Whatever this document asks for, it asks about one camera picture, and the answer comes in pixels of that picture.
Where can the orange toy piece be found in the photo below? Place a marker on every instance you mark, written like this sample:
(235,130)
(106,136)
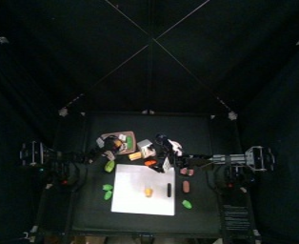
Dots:
(119,143)

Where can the orange-red toy carrot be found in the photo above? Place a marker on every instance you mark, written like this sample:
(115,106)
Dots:
(150,162)

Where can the white toy slice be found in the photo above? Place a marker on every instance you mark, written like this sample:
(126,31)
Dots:
(100,142)
(110,155)

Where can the brown wooden tray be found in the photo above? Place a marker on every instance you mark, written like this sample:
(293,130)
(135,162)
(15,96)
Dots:
(126,149)

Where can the white cutting board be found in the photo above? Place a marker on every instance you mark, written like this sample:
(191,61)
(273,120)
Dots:
(143,189)

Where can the green toy leaf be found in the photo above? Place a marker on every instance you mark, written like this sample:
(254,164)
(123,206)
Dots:
(187,204)
(108,195)
(107,187)
(110,166)

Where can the pink toy sausage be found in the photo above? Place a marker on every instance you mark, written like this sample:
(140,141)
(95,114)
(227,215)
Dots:
(186,187)

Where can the yellow toy corn piece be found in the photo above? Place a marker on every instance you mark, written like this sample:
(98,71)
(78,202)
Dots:
(148,192)

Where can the green toy vegetable slice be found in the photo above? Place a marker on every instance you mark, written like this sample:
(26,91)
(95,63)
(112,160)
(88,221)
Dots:
(130,142)

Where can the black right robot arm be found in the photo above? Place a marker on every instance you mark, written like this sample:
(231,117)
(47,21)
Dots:
(234,158)

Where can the white toy cube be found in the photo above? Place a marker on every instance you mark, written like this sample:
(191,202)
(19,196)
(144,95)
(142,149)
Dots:
(144,144)

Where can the black toy stick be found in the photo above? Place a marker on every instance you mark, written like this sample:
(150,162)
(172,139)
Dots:
(170,190)

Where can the silver frame middle bracket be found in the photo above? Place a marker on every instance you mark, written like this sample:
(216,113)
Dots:
(147,111)

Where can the pink toy meat piece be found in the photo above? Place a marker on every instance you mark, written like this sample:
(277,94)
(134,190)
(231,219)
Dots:
(187,172)

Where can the yellow toy cheese block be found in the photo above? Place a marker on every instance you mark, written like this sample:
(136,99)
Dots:
(135,156)

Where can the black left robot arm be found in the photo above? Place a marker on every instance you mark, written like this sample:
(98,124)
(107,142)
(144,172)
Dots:
(50,156)

